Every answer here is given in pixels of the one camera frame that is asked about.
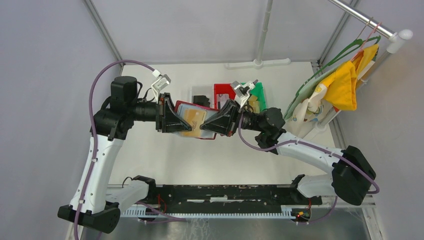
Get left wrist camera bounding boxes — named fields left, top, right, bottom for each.
left=151, top=74, right=171, bottom=102

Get white cards in red bin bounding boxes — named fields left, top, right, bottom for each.
left=215, top=93, right=231, bottom=109

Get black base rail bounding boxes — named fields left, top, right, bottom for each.
left=142, top=184, right=323, bottom=214

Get yellow cloth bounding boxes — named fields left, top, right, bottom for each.
left=320, top=44, right=379, bottom=111

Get clear plastic bin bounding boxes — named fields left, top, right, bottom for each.
left=189, top=84, right=214, bottom=108

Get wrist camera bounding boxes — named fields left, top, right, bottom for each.
left=230, top=79, right=259, bottom=109
left=151, top=74, right=171, bottom=102

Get white stand base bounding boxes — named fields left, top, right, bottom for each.
left=224, top=0, right=292, bottom=70

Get gold credit card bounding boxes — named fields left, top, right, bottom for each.
left=181, top=108, right=207, bottom=138

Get metal clothes rail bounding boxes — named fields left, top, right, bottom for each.
left=329, top=0, right=414, bottom=54

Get white cable duct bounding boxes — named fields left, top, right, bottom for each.
left=120, top=204, right=307, bottom=221

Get green plastic bin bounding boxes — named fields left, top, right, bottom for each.
left=250, top=82, right=267, bottom=111

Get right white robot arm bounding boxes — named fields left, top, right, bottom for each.
left=199, top=100, right=381, bottom=206

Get gold cards in green bin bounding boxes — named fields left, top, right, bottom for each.
left=248, top=95, right=261, bottom=114

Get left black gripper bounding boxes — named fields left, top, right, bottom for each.
left=128, top=92, right=192, bottom=133

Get black object in clear bin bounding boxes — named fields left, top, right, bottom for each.
left=192, top=95, right=211, bottom=108

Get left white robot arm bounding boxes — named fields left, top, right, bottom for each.
left=57, top=74, right=192, bottom=234

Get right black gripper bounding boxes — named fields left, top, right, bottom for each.
left=200, top=99, right=265, bottom=137

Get patterned white cloth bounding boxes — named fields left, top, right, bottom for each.
left=284, top=67, right=337, bottom=135

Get green clothes hanger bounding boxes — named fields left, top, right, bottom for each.
left=284, top=35, right=382, bottom=119

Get red plastic bin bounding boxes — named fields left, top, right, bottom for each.
left=213, top=83, right=236, bottom=109

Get red leather card holder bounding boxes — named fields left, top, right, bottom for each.
left=175, top=100, right=219, bottom=140

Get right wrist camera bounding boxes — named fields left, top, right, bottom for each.
left=230, top=79, right=259, bottom=109

